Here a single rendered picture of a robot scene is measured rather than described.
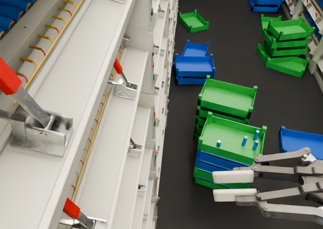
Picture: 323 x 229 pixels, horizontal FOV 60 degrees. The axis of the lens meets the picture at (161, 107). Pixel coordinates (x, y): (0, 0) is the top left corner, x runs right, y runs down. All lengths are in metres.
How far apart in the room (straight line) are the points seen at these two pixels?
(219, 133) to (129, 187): 0.93
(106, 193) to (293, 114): 1.92
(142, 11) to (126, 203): 0.41
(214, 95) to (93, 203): 1.37
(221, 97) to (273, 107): 0.62
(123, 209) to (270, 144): 1.48
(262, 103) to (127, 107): 1.78
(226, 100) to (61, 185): 1.52
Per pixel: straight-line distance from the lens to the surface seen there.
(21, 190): 0.22
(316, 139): 2.12
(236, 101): 1.71
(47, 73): 0.29
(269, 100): 2.28
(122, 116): 0.51
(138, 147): 0.69
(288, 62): 2.72
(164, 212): 1.61
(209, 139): 1.48
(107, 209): 0.42
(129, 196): 0.64
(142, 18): 0.64
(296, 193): 0.51
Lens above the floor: 1.47
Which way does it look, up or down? 45 degrees down
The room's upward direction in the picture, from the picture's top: straight up
